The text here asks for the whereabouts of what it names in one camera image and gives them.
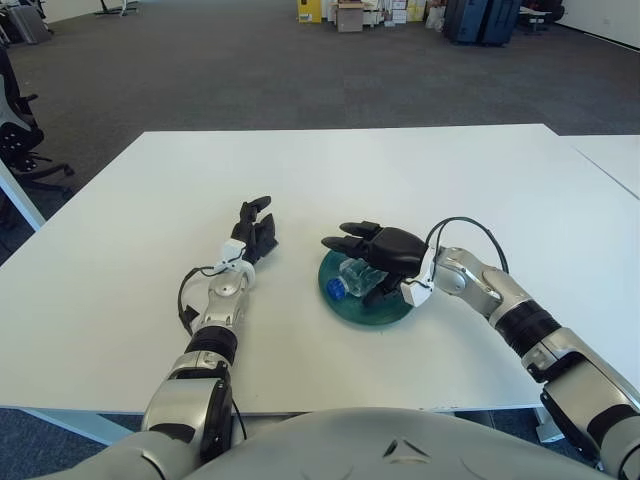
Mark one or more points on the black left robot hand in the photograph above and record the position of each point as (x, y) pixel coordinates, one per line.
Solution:
(257, 235)

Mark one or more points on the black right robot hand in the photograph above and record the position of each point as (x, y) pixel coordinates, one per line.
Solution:
(395, 250)

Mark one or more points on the clear bottle with blue cap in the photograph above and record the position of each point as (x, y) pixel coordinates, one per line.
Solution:
(357, 280)

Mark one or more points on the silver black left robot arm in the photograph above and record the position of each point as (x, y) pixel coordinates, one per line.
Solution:
(222, 300)

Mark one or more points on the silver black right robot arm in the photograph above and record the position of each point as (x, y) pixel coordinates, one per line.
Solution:
(530, 320)

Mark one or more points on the teal round plate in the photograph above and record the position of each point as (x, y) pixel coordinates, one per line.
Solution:
(390, 315)

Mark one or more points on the grey robot torso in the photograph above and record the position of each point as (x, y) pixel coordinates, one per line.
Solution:
(390, 445)

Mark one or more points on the yellow box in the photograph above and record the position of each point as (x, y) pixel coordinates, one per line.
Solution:
(309, 11)

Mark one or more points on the white shelf with boxes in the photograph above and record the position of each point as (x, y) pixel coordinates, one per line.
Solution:
(395, 11)

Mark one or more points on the white table leg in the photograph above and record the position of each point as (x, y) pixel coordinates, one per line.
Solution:
(20, 197)

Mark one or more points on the blue suitcase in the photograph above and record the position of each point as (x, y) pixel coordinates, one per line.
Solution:
(500, 24)

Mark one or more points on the black office chair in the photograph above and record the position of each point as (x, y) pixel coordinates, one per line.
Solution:
(15, 135)

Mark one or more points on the white chair base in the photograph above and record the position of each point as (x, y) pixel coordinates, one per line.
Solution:
(115, 7)

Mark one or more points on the small desk with chair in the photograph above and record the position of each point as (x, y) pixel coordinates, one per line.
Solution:
(540, 17)

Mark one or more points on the grey bin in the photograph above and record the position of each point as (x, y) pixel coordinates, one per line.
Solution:
(25, 27)

